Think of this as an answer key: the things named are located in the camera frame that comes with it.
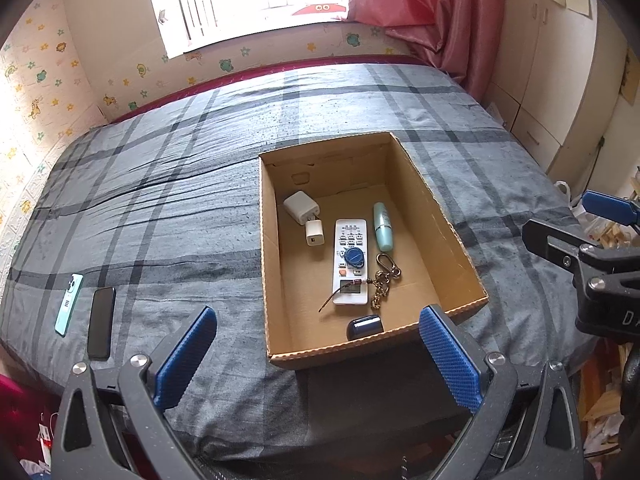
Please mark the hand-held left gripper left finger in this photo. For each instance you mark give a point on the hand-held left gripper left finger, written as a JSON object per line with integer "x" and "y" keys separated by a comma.
{"x": 185, "y": 360}

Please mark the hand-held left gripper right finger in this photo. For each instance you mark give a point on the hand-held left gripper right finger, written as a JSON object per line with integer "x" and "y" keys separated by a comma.
{"x": 450, "y": 355}

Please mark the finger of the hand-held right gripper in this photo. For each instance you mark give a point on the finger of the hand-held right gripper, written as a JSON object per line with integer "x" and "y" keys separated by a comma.
{"x": 550, "y": 240}
{"x": 607, "y": 207}

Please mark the dark blue case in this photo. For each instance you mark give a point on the dark blue case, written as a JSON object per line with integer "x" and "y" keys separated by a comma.
{"x": 365, "y": 326}

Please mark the brown cardboard box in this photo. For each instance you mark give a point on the brown cardboard box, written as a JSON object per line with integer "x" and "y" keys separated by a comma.
{"x": 305, "y": 300}

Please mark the blue key fob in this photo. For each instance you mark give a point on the blue key fob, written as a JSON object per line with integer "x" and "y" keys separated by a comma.
{"x": 356, "y": 257}

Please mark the light blue tube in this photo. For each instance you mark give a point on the light blue tube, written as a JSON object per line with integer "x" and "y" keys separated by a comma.
{"x": 384, "y": 230}

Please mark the white remote control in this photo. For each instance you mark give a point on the white remote control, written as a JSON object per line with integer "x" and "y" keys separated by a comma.
{"x": 350, "y": 235}

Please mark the small white charger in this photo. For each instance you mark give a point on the small white charger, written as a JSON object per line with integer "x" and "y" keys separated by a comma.
{"x": 314, "y": 235}

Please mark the large white charger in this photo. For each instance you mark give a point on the large white charger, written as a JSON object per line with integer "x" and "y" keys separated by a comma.
{"x": 299, "y": 206}

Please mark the white plastic bag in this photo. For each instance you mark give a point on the white plastic bag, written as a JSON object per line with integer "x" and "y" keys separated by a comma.
{"x": 562, "y": 191}

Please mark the light wooden pieces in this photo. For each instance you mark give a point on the light wooden pieces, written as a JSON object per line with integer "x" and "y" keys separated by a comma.
{"x": 602, "y": 400}

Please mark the black smartphone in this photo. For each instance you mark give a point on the black smartphone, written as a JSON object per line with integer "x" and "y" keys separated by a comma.
{"x": 101, "y": 322}

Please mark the teal smartphone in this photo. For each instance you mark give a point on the teal smartphone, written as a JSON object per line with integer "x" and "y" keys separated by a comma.
{"x": 69, "y": 305}

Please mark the cream wardrobe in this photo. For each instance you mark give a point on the cream wardrobe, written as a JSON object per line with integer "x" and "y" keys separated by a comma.
{"x": 540, "y": 85}

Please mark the pink curtain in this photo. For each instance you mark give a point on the pink curtain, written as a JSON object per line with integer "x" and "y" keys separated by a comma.
{"x": 450, "y": 10}

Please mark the red panel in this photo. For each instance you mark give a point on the red panel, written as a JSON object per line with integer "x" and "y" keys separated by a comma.
{"x": 320, "y": 8}

